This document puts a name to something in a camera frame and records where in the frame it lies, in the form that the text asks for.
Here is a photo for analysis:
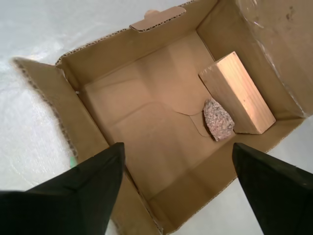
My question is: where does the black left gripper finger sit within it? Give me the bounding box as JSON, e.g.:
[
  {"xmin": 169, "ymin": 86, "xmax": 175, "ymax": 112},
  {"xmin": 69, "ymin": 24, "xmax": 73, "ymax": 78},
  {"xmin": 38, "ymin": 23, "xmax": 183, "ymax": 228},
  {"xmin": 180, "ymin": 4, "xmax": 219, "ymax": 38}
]
[
  {"xmin": 0, "ymin": 141, "xmax": 126, "ymax": 235},
  {"xmin": 231, "ymin": 142, "xmax": 313, "ymax": 235}
]

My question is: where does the pinkish granite rock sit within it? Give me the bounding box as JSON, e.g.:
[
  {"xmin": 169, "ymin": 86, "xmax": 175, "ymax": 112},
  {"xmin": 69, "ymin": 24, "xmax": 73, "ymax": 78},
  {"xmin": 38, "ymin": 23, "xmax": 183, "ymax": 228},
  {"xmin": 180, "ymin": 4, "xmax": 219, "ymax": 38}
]
[{"xmin": 202, "ymin": 98, "xmax": 236, "ymax": 142}]

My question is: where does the light wooden block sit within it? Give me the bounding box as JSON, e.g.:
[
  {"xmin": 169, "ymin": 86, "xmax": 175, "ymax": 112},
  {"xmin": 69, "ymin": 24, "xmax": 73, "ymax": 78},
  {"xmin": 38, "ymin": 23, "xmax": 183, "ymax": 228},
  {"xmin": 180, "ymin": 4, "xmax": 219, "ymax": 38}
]
[{"xmin": 198, "ymin": 50, "xmax": 277, "ymax": 135}]

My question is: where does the cardboard box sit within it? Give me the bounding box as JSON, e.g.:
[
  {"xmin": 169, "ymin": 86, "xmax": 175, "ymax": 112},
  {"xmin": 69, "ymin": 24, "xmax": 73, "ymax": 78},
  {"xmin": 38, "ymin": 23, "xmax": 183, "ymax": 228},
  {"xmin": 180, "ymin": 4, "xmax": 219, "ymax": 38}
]
[{"xmin": 9, "ymin": 0, "xmax": 313, "ymax": 235}]

